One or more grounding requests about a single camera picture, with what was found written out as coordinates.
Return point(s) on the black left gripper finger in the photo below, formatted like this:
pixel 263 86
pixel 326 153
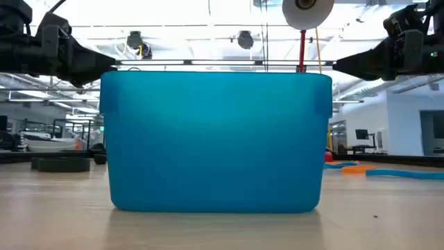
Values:
pixel 90 62

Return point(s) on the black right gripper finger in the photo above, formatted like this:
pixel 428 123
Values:
pixel 367 60

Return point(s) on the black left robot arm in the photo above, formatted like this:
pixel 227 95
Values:
pixel 17 55

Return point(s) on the blue plastic bin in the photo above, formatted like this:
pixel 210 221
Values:
pixel 215 139

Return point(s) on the black monitor on stand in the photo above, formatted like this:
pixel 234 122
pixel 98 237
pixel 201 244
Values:
pixel 361 134

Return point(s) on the white workstation table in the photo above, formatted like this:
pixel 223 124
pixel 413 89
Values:
pixel 48 144

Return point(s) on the overhead light bar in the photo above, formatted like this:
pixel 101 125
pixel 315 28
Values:
pixel 187 62

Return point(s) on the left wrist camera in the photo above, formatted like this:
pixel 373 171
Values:
pixel 55 22

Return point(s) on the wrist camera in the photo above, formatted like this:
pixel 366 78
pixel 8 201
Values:
pixel 55 22
pixel 399 19

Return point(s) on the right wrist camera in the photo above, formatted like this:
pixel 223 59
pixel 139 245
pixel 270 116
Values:
pixel 399 19

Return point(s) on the black metal frame rig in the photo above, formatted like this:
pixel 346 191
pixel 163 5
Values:
pixel 89 135

